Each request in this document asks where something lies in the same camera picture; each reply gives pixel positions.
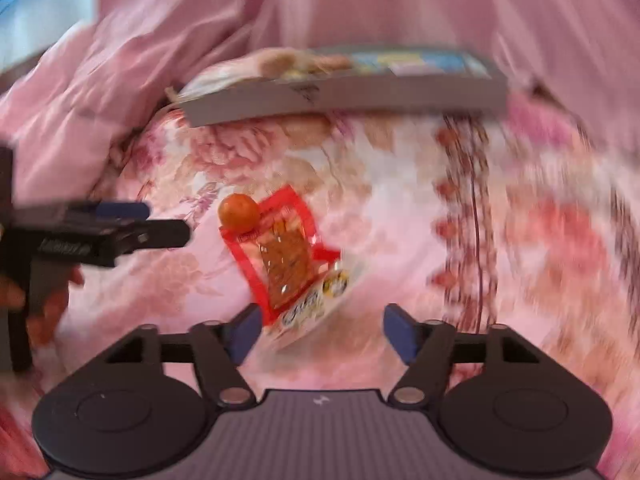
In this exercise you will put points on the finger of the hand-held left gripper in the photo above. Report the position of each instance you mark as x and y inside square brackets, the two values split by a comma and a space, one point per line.
[160, 234]
[120, 210]

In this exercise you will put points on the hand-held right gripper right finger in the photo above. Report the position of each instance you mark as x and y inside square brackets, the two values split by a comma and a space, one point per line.
[400, 335]

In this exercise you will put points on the pink curtain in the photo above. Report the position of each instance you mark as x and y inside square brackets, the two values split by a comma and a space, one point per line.
[350, 5]

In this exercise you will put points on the floral bedsheet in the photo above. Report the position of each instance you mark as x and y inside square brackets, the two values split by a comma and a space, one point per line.
[400, 210]

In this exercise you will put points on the grey shallow box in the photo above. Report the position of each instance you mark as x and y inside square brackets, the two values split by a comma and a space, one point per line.
[350, 97]

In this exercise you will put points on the pink quilt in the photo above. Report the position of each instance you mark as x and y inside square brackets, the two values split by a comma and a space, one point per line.
[75, 110]

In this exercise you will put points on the red-edged clear snack packet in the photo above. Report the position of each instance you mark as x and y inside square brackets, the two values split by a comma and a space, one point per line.
[287, 255]

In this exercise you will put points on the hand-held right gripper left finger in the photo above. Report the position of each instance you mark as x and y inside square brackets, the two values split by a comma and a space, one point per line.
[245, 335]

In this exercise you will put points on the person's left hand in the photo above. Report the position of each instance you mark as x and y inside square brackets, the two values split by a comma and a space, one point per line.
[50, 322]

